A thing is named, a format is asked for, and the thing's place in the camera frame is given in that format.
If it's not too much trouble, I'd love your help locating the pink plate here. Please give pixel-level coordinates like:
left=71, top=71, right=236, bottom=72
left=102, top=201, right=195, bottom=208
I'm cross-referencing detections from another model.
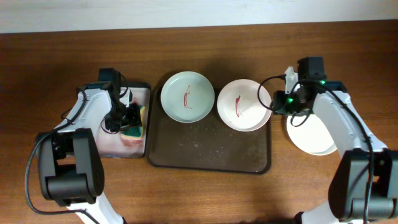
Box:
left=216, top=79, right=271, bottom=132

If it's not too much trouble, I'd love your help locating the cream white plate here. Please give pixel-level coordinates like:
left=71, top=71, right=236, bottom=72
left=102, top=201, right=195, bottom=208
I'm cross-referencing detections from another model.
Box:
left=286, top=114, right=337, bottom=156

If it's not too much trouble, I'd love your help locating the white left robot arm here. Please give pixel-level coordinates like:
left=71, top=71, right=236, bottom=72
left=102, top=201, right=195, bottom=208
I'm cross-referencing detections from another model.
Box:
left=31, top=68, right=142, bottom=223

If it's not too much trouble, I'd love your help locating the pale green plate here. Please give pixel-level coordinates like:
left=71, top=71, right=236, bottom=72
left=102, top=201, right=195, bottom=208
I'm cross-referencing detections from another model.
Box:
left=160, top=71, right=215, bottom=123

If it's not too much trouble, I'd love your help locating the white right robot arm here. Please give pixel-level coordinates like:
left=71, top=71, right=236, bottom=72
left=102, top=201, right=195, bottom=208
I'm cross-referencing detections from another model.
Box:
left=272, top=57, right=397, bottom=224

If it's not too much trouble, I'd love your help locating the dark brown serving tray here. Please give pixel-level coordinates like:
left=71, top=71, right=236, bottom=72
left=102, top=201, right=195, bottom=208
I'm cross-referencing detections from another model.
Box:
left=146, top=90, right=272, bottom=175

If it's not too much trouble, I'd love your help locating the green and yellow sponge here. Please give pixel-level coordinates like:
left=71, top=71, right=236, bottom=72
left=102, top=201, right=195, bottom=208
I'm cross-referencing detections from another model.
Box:
left=121, top=103, right=147, bottom=140

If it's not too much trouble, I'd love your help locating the black tray with soapy water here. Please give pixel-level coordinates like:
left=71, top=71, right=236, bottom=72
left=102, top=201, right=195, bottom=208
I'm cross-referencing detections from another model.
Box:
left=94, top=82, right=151, bottom=158

